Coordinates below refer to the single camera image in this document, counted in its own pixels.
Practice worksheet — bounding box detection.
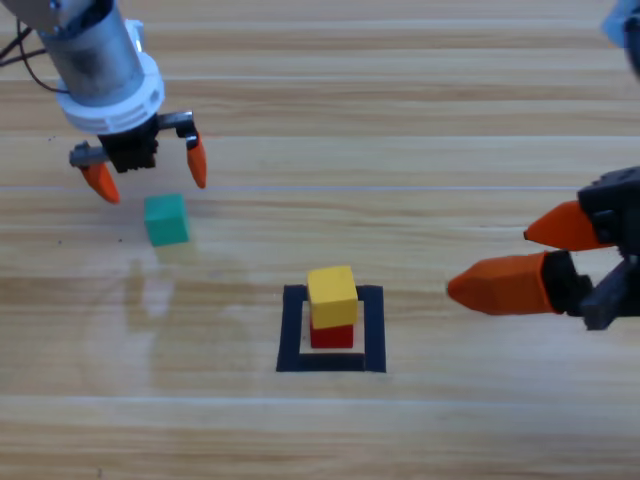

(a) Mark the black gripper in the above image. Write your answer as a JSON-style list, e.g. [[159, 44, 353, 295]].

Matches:
[[446, 167, 640, 331], [69, 110, 208, 205]]

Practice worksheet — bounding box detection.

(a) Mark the black camera cable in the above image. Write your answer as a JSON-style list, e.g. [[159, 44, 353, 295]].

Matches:
[[0, 27, 71, 94]]

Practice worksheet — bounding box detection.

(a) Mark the yellow wooden block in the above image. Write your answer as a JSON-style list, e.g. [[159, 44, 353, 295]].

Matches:
[[306, 265, 360, 330]]

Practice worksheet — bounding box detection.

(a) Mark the green wooden block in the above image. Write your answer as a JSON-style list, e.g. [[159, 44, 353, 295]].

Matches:
[[143, 192, 191, 247]]

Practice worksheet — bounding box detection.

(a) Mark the red wooden block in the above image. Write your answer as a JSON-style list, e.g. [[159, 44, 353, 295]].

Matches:
[[309, 319, 355, 350]]

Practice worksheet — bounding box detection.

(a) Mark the black tape square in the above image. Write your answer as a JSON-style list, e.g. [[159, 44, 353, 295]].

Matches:
[[275, 283, 388, 375]]

